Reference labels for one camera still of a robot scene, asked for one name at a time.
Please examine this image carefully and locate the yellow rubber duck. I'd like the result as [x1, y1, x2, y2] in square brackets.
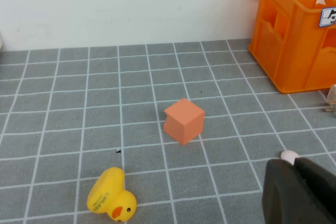
[87, 166, 138, 222]

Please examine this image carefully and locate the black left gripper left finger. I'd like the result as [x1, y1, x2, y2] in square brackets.
[261, 157, 336, 224]

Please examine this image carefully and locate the white label with fork character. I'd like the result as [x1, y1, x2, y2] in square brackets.
[318, 7, 336, 28]

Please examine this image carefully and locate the white plastic fork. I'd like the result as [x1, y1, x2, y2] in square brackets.
[280, 150, 299, 165]

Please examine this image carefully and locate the orange plastic cutlery holder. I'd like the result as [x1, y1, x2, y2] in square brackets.
[248, 0, 336, 95]

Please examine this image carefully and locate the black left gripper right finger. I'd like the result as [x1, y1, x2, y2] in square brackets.
[293, 156, 336, 217]

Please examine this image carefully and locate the grey grid table mat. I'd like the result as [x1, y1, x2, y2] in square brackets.
[0, 39, 336, 224]

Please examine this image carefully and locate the white power adapter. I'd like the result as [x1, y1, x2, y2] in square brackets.
[321, 84, 336, 115]

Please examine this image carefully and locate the orange foam cube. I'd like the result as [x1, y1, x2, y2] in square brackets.
[163, 98, 206, 146]

